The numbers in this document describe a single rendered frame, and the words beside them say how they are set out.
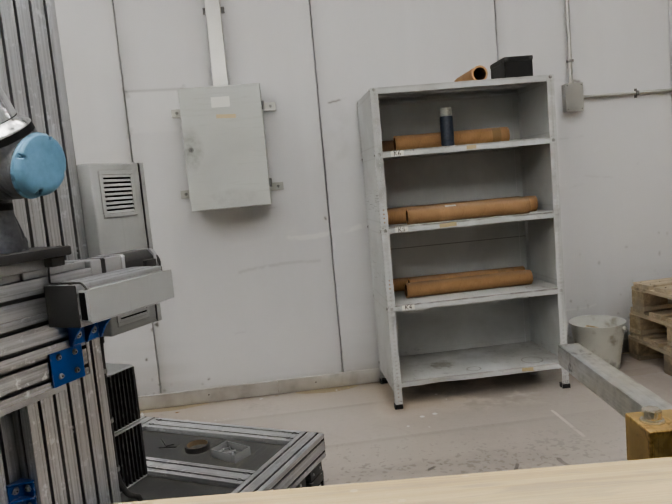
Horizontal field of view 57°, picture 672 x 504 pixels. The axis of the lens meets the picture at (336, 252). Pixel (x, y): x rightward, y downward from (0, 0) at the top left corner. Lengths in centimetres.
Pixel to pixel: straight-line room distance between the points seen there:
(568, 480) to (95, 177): 148
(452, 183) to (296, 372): 135
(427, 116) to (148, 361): 201
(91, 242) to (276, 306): 177
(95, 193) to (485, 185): 231
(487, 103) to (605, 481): 316
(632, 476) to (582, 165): 332
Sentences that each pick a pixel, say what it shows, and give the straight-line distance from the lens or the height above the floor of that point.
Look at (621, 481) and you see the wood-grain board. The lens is 48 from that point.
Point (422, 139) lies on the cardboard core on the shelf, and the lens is 321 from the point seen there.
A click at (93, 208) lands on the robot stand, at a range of 174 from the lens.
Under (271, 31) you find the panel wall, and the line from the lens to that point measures 342.
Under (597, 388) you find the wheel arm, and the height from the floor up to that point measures 84.
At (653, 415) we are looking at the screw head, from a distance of 66.
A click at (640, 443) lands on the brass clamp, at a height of 85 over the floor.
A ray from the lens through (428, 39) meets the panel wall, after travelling 352.
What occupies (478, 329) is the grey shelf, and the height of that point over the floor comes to 24.
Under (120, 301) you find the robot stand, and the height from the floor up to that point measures 91.
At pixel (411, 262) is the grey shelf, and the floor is 66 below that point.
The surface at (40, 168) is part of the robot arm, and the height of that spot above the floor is 119.
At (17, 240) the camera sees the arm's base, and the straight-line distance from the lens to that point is 139.
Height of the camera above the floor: 111
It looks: 6 degrees down
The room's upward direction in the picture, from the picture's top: 5 degrees counter-clockwise
